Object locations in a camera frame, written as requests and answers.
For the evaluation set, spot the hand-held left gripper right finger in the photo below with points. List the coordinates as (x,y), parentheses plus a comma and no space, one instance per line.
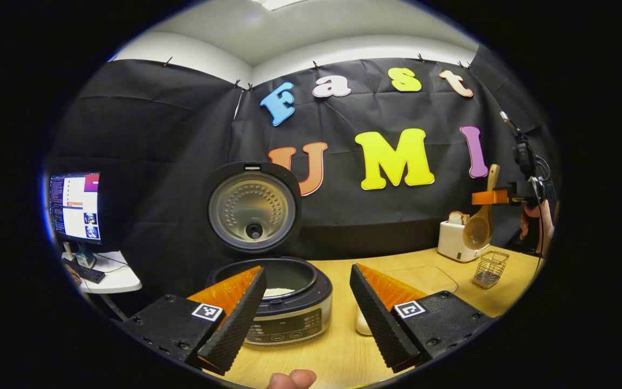
(378,324)

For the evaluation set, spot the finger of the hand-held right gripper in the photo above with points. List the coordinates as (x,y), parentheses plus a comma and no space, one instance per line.
(486,197)

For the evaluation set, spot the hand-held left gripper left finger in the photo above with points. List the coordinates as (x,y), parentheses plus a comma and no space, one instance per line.
(235,324)

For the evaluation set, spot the wooden spoon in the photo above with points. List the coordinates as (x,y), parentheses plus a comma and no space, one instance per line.
(477,232)

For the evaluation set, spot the black silver rice cooker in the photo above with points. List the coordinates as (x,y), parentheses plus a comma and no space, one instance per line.
(251,208)

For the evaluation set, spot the clear plastic rice container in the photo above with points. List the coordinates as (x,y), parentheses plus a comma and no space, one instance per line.
(430,278)

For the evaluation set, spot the bread slice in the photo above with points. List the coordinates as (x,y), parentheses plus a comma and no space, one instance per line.
(457,218)

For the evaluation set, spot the white toaster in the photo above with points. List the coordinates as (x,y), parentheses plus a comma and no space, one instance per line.
(454,243)

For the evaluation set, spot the white side table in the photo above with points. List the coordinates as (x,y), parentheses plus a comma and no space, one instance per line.
(119,275)

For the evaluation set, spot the black keyboard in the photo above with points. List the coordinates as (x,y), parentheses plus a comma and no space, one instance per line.
(87,273)

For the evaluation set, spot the green box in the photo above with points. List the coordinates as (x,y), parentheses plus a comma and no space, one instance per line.
(85,258)

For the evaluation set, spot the computer monitor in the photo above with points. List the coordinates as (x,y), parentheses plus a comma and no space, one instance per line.
(76,208)

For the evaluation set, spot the ceiling light panel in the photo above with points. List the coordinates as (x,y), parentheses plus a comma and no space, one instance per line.
(281,4)

